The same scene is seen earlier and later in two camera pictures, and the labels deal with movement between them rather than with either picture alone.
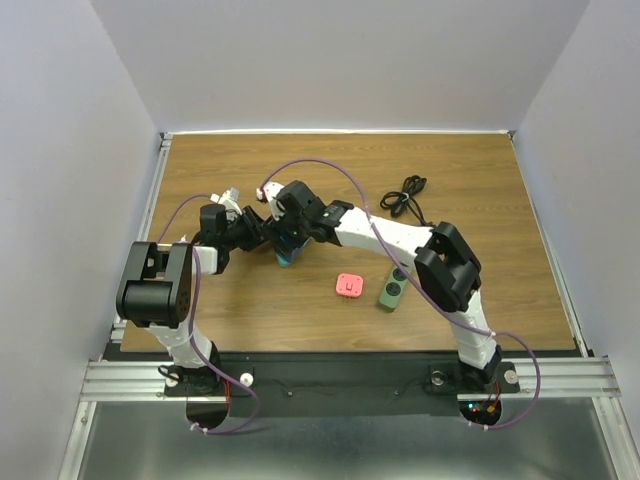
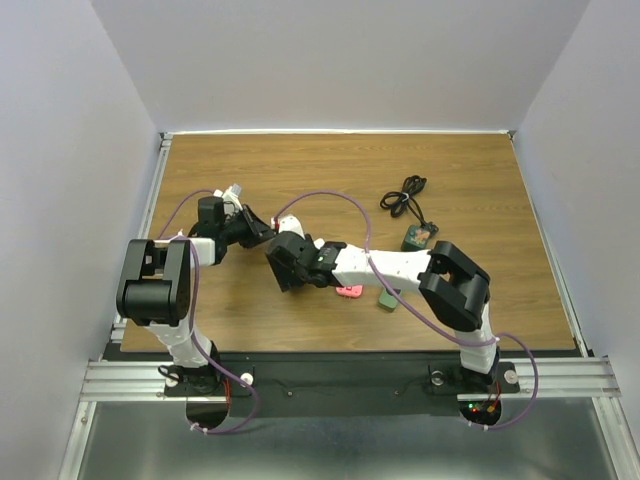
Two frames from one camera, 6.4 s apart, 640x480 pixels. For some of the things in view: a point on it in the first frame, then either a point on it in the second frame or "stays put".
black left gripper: [256, 235] stays put
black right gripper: [279, 226] -> [283, 275]
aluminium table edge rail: [165, 139] stays put
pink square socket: [349, 285] stays put
